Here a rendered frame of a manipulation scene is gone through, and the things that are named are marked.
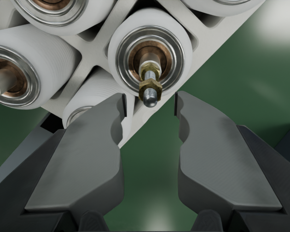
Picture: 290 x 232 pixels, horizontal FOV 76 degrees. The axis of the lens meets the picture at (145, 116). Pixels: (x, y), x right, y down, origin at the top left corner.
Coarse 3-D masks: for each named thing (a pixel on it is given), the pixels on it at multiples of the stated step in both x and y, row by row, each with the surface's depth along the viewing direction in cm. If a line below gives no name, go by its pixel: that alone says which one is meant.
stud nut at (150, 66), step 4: (148, 64) 17; (152, 64) 17; (144, 68) 17; (148, 68) 17; (152, 68) 17; (156, 68) 17; (144, 72) 17; (156, 72) 17; (144, 76) 17; (156, 76) 17; (144, 80) 17; (156, 80) 17
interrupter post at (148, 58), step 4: (144, 56) 19; (148, 56) 19; (152, 56) 19; (156, 56) 19; (140, 60) 20; (144, 60) 18; (148, 60) 17; (152, 60) 17; (156, 60) 18; (140, 64) 18; (144, 64) 17; (156, 64) 17; (160, 64) 19; (140, 68) 18; (160, 68) 18; (140, 72) 18; (160, 72) 18; (140, 76) 18
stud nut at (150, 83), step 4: (148, 80) 14; (152, 80) 14; (140, 84) 14; (144, 84) 14; (148, 84) 13; (152, 84) 13; (156, 84) 14; (160, 84) 14; (140, 88) 14; (144, 88) 14; (156, 88) 14; (160, 88) 14; (140, 92) 14; (160, 92) 14; (140, 96) 14; (160, 96) 14
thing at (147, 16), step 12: (144, 12) 19; (156, 12) 19; (132, 24) 18; (144, 24) 18; (156, 24) 18; (168, 24) 18; (120, 36) 19; (180, 36) 19; (108, 48) 20; (108, 60) 21; (120, 84) 22; (180, 84) 22
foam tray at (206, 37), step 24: (0, 0) 24; (120, 0) 23; (144, 0) 33; (168, 0) 23; (264, 0) 23; (0, 24) 25; (24, 24) 29; (96, 24) 35; (120, 24) 25; (192, 24) 25; (216, 24) 25; (240, 24) 25; (96, 48) 27; (192, 48) 27; (216, 48) 26; (192, 72) 28; (72, 96) 31; (168, 96) 30; (144, 120) 33
